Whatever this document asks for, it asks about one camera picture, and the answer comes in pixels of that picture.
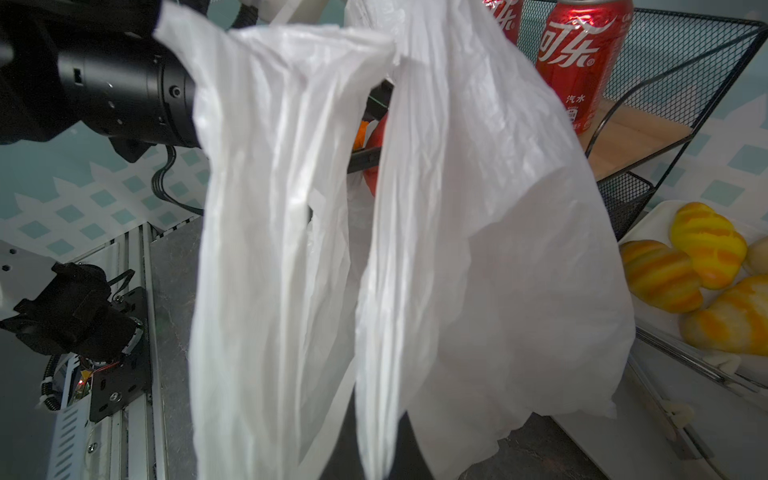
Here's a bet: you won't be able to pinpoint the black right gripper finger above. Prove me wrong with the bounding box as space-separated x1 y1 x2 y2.
320 407 436 480

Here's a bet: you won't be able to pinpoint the white plastic grocery bag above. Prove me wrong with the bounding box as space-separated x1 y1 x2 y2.
154 1 635 479

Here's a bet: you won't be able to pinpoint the red tomato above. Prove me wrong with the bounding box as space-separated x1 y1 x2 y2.
361 113 388 196

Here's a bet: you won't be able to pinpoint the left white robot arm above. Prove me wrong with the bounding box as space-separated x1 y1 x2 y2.
1 1 199 163

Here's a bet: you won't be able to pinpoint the steel tongs white tips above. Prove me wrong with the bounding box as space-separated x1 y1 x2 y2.
632 324 767 479

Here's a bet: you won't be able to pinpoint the white plastic tray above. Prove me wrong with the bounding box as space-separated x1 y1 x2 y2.
551 199 768 480

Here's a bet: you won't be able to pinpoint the large striped croissant left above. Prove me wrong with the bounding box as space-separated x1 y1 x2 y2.
619 240 704 314

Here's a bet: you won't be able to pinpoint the long striped croissant centre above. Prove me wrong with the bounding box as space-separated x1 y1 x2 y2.
680 275 767 356

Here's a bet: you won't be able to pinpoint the yellow striped bread roll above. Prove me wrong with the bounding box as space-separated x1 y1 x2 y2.
669 202 748 290

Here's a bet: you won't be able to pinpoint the pale round bread roll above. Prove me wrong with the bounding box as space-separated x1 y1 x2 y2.
743 237 768 275

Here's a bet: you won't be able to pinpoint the red cola can right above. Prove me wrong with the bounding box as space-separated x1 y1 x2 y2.
536 0 634 135

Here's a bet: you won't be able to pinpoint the red cola can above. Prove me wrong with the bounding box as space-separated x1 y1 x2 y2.
536 0 634 135
483 0 524 45

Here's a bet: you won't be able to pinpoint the red cola can left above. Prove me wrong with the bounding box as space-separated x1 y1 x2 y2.
483 0 524 45

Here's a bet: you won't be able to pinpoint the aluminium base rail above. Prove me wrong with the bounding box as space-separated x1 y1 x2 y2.
1 224 171 479

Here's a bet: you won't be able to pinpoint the black wire two-tier shelf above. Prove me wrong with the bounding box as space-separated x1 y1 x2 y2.
515 0 768 241

